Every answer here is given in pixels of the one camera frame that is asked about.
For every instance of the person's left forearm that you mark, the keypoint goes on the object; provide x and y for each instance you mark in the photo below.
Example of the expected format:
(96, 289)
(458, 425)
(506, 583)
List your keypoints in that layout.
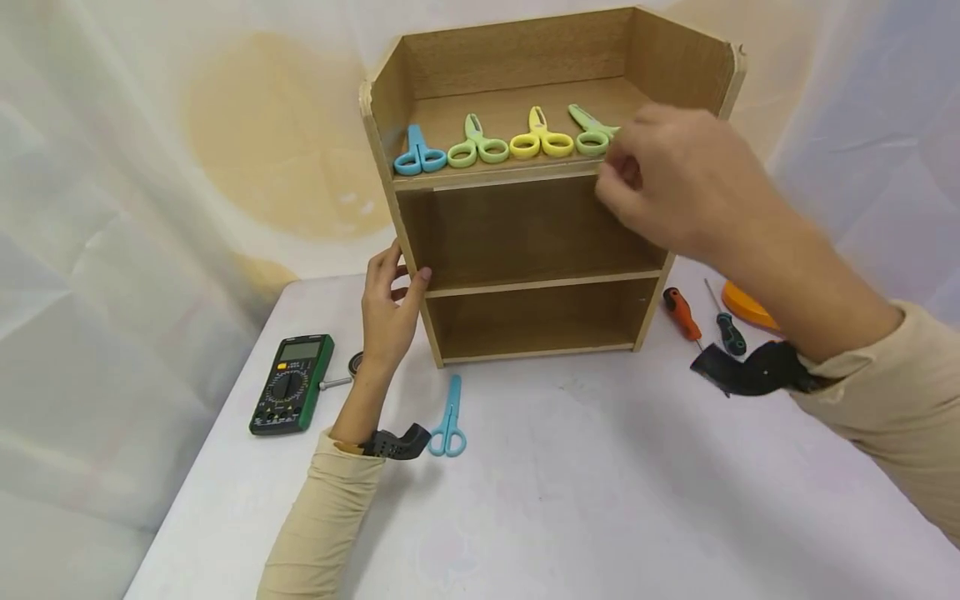
(330, 500)

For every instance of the small metal rod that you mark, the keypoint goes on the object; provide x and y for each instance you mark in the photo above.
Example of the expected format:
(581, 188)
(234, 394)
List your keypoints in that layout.
(335, 383)

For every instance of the person's right forearm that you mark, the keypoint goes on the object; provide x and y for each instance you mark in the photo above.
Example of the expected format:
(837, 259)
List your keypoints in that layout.
(847, 350)

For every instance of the wooden three-tier shelf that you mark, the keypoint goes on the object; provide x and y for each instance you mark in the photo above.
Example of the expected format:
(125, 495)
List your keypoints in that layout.
(525, 233)

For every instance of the small round black tape roll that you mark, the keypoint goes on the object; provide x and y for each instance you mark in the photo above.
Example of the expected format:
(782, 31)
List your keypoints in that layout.
(355, 363)

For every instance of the blue scissors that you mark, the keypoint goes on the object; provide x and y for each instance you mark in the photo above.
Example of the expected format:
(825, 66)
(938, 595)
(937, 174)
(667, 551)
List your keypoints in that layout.
(417, 155)
(452, 408)

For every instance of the green scissors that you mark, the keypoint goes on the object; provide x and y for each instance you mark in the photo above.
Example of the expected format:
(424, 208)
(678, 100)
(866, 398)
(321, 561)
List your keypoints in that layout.
(589, 129)
(475, 133)

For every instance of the person's left thumb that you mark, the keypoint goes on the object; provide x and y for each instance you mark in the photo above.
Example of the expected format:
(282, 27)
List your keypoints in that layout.
(418, 287)

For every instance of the person's left hand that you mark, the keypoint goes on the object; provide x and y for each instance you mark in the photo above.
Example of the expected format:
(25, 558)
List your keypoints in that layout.
(384, 321)

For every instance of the black wrist band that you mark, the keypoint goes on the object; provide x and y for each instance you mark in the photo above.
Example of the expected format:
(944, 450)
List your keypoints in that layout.
(757, 371)
(397, 443)

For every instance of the orange curved plastic object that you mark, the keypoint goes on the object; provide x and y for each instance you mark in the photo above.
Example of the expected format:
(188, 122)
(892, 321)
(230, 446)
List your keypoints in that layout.
(744, 307)

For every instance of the person's left fingers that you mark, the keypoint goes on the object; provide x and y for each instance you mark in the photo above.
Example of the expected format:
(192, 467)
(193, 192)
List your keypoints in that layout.
(386, 262)

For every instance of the green digital multimeter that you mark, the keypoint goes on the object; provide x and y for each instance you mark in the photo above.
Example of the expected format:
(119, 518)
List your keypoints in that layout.
(291, 385)

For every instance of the person's right hand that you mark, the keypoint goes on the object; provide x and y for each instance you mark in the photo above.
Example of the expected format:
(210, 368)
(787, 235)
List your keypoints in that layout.
(686, 179)

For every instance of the yellow scissors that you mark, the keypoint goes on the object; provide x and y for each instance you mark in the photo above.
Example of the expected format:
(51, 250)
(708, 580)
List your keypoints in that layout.
(538, 127)

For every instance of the person's right fingers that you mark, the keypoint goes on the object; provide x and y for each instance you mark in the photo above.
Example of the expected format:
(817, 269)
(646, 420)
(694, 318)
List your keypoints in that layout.
(619, 187)

